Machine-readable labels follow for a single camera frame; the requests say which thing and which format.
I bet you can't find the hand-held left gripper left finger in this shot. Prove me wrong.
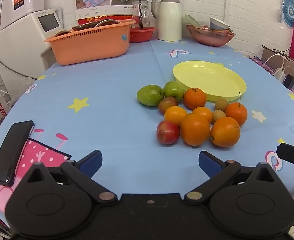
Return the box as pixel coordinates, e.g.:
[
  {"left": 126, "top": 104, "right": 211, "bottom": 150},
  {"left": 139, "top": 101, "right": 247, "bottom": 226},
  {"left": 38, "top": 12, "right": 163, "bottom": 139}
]
[{"left": 26, "top": 150, "right": 118, "bottom": 203}]

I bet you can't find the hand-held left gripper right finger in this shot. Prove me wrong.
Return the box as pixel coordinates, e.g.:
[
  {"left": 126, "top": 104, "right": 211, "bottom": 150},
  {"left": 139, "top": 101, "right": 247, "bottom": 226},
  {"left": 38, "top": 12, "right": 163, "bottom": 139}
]
[{"left": 184, "top": 151, "right": 275, "bottom": 203}]

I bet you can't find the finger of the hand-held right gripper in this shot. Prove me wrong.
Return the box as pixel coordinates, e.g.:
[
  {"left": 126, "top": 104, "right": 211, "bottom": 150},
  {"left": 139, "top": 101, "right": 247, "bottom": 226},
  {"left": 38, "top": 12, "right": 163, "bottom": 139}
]
[{"left": 276, "top": 143, "right": 294, "bottom": 175}]

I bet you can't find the large orange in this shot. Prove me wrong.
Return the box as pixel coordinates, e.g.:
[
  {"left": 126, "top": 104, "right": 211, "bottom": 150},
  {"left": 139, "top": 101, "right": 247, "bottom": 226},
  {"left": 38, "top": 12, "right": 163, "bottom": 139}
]
[
  {"left": 180, "top": 113, "right": 211, "bottom": 146},
  {"left": 210, "top": 117, "right": 241, "bottom": 148}
]

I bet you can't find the brown kiwi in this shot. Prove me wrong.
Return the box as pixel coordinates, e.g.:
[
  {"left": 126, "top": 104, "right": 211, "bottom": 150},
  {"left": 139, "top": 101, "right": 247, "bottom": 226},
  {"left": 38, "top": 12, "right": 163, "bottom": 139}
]
[
  {"left": 214, "top": 98, "right": 229, "bottom": 112},
  {"left": 212, "top": 110, "right": 227, "bottom": 125}
]

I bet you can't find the small yellowish orange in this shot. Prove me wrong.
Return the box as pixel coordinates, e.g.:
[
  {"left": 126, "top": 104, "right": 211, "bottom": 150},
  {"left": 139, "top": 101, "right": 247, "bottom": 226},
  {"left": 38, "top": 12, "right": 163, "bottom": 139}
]
[
  {"left": 192, "top": 107, "right": 213, "bottom": 123},
  {"left": 164, "top": 106, "right": 188, "bottom": 127}
]

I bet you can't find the bright red apple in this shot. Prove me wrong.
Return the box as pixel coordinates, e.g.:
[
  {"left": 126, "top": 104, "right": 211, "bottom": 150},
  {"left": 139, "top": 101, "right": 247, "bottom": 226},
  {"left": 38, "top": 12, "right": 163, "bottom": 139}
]
[{"left": 156, "top": 120, "right": 180, "bottom": 145}]

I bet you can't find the tangerine with long stem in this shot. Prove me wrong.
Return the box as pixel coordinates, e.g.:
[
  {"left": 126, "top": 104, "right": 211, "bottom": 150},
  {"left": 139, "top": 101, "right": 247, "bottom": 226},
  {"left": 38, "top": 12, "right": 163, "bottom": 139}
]
[{"left": 225, "top": 92, "right": 248, "bottom": 127}]

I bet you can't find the dark red apple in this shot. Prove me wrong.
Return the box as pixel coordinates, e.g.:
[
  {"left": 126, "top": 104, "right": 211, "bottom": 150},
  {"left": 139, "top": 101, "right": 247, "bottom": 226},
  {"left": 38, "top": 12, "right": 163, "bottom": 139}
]
[{"left": 158, "top": 97, "right": 178, "bottom": 115}]

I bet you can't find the yellow plastic plate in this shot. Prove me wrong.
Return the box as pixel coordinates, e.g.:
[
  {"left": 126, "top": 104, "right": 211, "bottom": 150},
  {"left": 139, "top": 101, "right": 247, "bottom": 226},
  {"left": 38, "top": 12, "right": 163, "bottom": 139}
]
[{"left": 172, "top": 60, "right": 247, "bottom": 102}]

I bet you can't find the blue star printed tablecloth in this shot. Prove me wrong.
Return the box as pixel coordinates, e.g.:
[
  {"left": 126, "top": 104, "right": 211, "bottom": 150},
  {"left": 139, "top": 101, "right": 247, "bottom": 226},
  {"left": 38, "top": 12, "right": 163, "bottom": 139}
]
[{"left": 0, "top": 36, "right": 294, "bottom": 220}]

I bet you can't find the white charger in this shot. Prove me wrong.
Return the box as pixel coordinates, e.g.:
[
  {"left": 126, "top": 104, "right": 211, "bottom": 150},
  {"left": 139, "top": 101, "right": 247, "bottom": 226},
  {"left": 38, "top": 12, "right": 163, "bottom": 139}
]
[{"left": 274, "top": 67, "right": 286, "bottom": 82}]

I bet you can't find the green apple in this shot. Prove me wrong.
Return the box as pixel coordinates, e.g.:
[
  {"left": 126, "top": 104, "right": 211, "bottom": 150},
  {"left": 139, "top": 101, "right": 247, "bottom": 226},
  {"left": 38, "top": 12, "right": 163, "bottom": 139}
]
[{"left": 163, "top": 81, "right": 185, "bottom": 102}]

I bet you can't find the black rectangular case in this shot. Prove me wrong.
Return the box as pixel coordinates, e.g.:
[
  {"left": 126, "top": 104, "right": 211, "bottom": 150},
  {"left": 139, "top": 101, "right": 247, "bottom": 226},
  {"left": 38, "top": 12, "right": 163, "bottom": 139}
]
[{"left": 0, "top": 120, "right": 35, "bottom": 187}]

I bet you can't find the cardboard box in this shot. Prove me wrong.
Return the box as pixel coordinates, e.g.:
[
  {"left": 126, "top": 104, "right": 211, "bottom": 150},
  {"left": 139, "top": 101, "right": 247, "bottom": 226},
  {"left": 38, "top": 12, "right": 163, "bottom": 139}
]
[{"left": 261, "top": 47, "right": 294, "bottom": 80}]

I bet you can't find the green mango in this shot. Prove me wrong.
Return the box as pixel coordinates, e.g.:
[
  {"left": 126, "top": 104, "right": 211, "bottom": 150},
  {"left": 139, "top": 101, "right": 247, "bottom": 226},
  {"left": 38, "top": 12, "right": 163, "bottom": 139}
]
[{"left": 137, "top": 85, "right": 165, "bottom": 107}]

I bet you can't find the white bottle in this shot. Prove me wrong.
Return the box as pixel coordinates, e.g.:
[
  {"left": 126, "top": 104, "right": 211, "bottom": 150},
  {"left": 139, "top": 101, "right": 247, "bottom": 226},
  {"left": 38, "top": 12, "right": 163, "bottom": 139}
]
[{"left": 0, "top": 92, "right": 10, "bottom": 123}]

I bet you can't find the orange plastic basket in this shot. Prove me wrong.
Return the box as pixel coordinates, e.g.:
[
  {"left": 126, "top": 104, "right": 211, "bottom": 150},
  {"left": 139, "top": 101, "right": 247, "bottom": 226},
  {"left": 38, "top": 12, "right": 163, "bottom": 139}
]
[{"left": 44, "top": 19, "right": 136, "bottom": 66}]

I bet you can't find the pink glass bowl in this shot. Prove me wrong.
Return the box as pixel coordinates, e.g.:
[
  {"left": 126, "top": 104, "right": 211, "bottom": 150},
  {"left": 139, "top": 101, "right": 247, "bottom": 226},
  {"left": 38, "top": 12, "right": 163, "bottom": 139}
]
[{"left": 186, "top": 24, "right": 236, "bottom": 47}]

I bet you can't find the red plastic basket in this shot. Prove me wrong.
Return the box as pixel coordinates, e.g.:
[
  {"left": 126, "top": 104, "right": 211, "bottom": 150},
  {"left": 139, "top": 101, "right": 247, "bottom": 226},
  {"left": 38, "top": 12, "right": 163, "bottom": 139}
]
[{"left": 129, "top": 27, "right": 157, "bottom": 43}]

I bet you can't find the dark metal plate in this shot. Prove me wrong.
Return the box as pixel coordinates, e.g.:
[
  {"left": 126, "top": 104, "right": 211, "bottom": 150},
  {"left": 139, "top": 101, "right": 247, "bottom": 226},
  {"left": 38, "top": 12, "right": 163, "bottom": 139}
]
[{"left": 71, "top": 22, "right": 100, "bottom": 32}]

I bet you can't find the white appliance with screen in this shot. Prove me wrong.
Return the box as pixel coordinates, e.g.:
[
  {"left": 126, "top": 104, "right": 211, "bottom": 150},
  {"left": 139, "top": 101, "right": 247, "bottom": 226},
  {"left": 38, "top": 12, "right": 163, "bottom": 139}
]
[{"left": 0, "top": 9, "right": 64, "bottom": 80}]

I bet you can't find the white blue ceramic bowl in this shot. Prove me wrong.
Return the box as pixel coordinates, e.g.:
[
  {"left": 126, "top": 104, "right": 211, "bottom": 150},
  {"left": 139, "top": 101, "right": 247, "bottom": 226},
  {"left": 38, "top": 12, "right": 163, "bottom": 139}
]
[{"left": 209, "top": 17, "right": 231, "bottom": 30}]

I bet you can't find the steel bowl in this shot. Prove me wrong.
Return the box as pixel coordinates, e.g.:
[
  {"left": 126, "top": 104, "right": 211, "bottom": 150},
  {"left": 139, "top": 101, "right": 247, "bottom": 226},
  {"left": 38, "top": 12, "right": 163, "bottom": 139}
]
[{"left": 95, "top": 19, "right": 122, "bottom": 28}]

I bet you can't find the white shallow dish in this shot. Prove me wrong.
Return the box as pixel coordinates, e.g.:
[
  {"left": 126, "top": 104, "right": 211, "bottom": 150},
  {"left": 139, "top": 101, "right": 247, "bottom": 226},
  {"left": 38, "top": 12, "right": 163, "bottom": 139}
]
[{"left": 185, "top": 14, "right": 203, "bottom": 29}]

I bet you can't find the large blue paper fan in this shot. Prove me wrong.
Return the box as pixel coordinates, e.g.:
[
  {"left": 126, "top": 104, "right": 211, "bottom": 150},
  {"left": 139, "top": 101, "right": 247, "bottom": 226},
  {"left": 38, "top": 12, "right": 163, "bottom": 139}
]
[{"left": 279, "top": 0, "right": 294, "bottom": 28}]

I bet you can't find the white thermos jug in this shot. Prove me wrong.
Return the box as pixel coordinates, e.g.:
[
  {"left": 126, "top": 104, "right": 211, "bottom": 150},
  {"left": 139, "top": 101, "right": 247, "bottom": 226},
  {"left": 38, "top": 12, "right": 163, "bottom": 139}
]
[{"left": 151, "top": 0, "right": 183, "bottom": 42}]

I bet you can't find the clear glass jar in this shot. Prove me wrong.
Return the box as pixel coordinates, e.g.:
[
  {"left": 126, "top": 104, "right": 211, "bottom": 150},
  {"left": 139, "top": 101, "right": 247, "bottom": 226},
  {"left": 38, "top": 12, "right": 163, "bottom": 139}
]
[{"left": 132, "top": 1, "right": 150, "bottom": 30}]

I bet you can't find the wall poster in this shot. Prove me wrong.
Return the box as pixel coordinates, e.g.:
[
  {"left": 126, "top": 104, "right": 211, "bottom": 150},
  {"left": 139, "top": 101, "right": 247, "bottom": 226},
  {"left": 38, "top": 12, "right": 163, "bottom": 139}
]
[{"left": 75, "top": 0, "right": 151, "bottom": 25}]

